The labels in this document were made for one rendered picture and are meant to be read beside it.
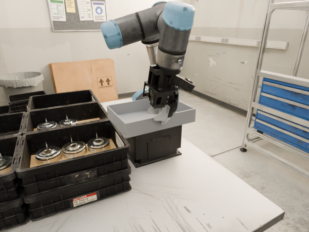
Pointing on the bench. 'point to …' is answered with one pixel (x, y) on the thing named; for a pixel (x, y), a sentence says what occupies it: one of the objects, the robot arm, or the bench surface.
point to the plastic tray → (145, 117)
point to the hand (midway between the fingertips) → (163, 119)
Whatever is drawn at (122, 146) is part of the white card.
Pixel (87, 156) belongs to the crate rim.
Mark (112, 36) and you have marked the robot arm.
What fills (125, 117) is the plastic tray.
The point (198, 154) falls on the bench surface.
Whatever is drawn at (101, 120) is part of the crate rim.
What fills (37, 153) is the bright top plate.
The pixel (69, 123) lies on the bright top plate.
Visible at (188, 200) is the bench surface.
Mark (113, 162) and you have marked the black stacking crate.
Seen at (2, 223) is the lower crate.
